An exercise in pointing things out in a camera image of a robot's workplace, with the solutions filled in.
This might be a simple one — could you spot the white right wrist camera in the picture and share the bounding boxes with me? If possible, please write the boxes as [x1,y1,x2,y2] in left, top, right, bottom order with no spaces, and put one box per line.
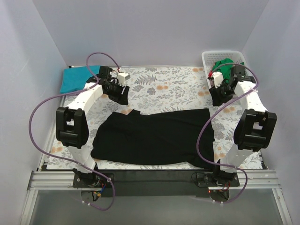
[208,72,224,88]

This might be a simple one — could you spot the black t shirt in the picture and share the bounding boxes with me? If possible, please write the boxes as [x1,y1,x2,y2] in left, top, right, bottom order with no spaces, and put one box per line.
[91,109,215,170]

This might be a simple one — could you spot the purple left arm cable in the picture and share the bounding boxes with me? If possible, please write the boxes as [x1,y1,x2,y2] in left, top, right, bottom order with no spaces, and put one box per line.
[28,52,115,211]

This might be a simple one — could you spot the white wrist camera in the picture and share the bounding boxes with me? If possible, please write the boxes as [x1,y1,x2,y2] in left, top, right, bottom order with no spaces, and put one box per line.
[116,72,130,86]
[208,72,224,88]

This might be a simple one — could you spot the green t shirt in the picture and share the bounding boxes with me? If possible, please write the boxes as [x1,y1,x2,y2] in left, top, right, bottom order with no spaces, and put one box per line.
[208,58,235,83]

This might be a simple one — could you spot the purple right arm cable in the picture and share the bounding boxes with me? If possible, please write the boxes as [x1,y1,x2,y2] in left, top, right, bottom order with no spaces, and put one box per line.
[196,63,260,204]

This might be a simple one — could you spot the white plastic laundry basket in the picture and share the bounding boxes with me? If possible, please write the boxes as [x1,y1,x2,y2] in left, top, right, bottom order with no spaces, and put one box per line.
[201,50,248,78]

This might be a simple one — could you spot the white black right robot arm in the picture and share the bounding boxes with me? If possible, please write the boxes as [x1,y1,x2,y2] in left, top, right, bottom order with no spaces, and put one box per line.
[208,63,277,186]

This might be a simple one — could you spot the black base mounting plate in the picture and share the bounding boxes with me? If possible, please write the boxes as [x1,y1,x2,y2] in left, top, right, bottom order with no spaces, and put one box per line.
[72,169,240,197]

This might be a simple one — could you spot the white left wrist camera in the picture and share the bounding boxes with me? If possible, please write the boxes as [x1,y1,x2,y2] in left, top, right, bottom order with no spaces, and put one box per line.
[116,72,130,86]

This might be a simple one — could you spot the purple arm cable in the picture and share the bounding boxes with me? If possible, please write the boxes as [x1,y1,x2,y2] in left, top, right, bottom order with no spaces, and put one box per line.
[196,63,260,204]
[28,52,115,211]

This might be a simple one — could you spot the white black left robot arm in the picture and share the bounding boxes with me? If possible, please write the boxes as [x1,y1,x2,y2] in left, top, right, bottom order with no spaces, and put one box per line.
[56,66,130,188]

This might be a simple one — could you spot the folded teal t shirt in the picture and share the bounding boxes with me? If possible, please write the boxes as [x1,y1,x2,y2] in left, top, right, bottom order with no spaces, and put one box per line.
[60,67,92,94]

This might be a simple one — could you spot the aluminium frame rail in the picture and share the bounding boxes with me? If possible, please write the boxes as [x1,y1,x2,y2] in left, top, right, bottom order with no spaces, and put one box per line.
[27,169,281,190]

